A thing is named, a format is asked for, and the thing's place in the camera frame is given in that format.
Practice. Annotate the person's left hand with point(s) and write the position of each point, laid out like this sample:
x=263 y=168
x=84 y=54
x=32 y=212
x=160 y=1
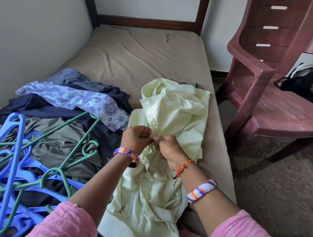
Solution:
x=134 y=139

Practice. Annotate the person's right hand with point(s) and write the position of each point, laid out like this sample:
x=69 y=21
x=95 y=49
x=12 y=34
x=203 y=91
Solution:
x=171 y=149

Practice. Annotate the navy blue shorts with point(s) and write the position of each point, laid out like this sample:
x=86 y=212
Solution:
x=112 y=139

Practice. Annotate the light yellow shirt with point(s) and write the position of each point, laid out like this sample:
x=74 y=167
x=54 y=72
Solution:
x=171 y=112

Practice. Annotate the blue floral patterned garment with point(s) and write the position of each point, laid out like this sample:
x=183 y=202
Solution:
x=73 y=100

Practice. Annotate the olive green button shirt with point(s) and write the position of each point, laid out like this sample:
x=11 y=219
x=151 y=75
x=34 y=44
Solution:
x=54 y=141

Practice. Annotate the blue striped shirt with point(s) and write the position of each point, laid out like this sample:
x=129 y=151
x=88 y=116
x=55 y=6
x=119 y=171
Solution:
x=73 y=77

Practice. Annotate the person's left forearm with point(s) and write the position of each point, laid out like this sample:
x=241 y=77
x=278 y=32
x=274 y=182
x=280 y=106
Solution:
x=98 y=185

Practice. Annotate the person's right forearm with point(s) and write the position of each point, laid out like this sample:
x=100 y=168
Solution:
x=210 y=200

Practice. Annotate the dark wooden bed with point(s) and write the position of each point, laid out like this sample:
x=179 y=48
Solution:
x=146 y=22

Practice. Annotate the striped orange purple bangle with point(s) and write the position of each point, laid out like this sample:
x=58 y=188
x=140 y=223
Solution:
x=127 y=154

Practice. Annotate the striped white purple bangle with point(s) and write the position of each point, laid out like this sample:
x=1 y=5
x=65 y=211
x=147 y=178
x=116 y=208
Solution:
x=201 y=190

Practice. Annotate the maroon plastic chair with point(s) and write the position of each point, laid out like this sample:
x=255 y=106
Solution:
x=274 y=112

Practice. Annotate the black handbag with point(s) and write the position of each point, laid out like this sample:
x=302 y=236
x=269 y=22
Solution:
x=298 y=85

